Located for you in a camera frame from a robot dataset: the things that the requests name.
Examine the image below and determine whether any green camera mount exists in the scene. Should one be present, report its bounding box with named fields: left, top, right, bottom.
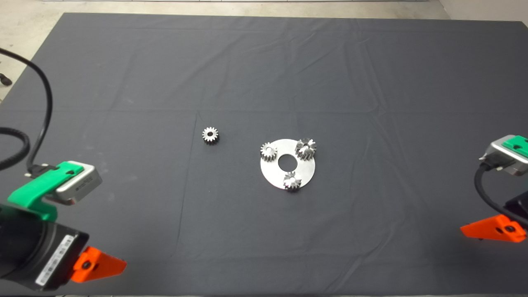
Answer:
left=502, top=136, right=528, bottom=158
left=7, top=161, right=85, bottom=221

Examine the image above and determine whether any green left camera mount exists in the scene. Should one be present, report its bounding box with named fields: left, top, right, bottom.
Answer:
left=7, top=161, right=85, bottom=221

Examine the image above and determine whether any dark grey table cloth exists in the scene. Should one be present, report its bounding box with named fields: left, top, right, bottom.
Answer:
left=0, top=12, right=528, bottom=296

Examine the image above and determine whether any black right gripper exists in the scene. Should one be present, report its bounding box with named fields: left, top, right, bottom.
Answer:
left=460, top=194, right=528, bottom=243

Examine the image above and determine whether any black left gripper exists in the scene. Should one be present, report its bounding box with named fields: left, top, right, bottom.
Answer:
left=0, top=204, right=127, bottom=291

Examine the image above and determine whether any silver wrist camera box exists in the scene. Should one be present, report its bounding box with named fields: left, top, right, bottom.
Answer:
left=478, top=135, right=528, bottom=177
left=53, top=162, right=103, bottom=205

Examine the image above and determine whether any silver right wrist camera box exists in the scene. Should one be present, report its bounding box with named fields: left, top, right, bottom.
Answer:
left=478, top=135, right=528, bottom=177

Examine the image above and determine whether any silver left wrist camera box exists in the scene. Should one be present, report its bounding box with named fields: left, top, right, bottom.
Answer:
left=53, top=162, right=103, bottom=205

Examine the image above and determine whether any round metal plate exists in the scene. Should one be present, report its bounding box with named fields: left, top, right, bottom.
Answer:
left=260, top=139, right=316, bottom=191

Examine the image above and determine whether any black right camera cable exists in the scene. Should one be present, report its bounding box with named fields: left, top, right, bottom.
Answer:
left=474, top=163, right=528, bottom=229

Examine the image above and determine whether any large steel gear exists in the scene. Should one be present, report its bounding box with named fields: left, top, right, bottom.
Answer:
left=295, top=138, right=317, bottom=161

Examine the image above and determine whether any small steel spur gear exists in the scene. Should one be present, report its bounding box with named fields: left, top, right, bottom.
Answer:
left=260, top=142, right=278, bottom=162
left=283, top=172, right=302, bottom=192
left=202, top=126, right=219, bottom=145

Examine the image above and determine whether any green right camera mount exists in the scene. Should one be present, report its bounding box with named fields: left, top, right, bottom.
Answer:
left=502, top=136, right=528, bottom=158

